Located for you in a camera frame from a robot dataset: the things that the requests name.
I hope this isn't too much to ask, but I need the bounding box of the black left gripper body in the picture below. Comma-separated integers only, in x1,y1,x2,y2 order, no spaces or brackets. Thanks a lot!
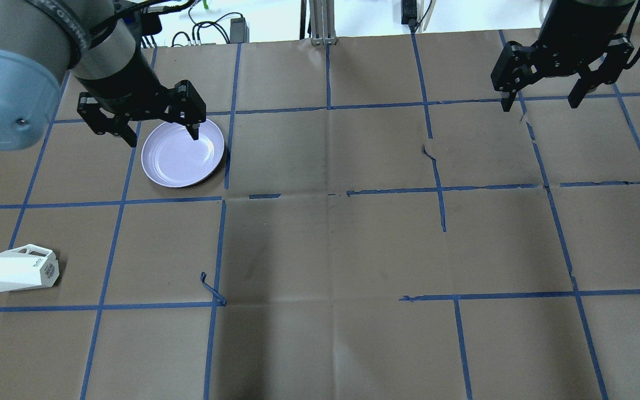
78,79,207,134

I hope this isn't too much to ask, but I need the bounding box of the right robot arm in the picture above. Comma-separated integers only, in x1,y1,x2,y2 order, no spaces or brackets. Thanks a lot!
491,1,640,112

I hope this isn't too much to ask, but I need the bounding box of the lilac round plate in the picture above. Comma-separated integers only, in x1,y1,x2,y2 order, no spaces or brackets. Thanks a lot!
140,119,226,189

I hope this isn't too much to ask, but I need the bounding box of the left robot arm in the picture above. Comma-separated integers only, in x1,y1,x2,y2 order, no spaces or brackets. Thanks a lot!
0,1,207,151

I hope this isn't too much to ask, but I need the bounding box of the white faceted mug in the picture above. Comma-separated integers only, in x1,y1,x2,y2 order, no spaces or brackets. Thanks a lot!
0,244,60,293

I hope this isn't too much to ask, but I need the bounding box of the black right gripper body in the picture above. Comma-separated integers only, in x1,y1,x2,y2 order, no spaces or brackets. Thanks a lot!
490,1,635,94

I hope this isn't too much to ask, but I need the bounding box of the aluminium frame post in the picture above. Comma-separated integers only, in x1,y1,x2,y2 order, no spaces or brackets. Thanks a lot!
308,0,337,46

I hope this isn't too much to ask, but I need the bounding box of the black power adapter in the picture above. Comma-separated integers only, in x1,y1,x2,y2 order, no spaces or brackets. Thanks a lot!
228,16,251,44

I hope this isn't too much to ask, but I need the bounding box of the brown paper table cover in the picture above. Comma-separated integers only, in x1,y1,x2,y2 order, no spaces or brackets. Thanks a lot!
0,29,640,399

